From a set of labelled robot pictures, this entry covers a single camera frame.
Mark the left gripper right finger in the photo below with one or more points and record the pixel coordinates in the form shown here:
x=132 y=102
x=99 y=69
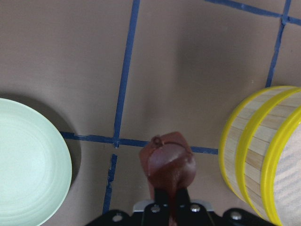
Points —
x=182 y=198

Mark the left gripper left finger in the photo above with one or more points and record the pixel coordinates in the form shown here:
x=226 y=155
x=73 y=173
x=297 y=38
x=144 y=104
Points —
x=161 y=199

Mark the brown steamed bun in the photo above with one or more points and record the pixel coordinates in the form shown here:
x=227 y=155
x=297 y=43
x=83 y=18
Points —
x=169 y=165

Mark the yellow bamboo steamer bottom layer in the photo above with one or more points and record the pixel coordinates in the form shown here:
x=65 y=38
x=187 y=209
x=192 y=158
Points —
x=247 y=135

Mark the yellow bamboo steamer layer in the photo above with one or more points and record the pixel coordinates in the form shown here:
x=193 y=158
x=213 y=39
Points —
x=247 y=135
x=264 y=205

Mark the yellow bamboo steamer top layer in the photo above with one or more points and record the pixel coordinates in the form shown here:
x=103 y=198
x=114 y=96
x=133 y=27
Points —
x=264 y=205

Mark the white steamer liner cloth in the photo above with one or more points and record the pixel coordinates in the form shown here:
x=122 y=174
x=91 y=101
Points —
x=287 y=183

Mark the light green plate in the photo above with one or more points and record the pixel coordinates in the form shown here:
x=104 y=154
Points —
x=35 y=166

